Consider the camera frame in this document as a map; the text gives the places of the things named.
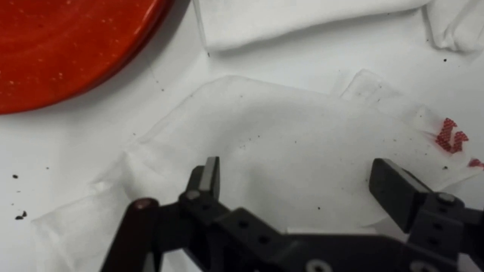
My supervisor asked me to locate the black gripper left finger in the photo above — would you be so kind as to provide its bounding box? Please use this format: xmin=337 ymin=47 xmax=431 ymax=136
xmin=98 ymin=155 xmax=290 ymax=272

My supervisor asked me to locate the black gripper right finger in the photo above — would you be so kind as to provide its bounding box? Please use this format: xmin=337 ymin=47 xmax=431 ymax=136
xmin=368 ymin=157 xmax=484 ymax=272

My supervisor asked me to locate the white and red towel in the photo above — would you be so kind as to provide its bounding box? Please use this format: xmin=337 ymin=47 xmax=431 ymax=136
xmin=32 ymin=68 xmax=484 ymax=272

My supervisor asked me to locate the plain white folded towel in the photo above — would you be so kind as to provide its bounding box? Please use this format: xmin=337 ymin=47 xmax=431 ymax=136
xmin=192 ymin=0 xmax=484 ymax=54

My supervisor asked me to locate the red plate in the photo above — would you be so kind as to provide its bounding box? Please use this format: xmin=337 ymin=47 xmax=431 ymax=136
xmin=0 ymin=0 xmax=174 ymax=115

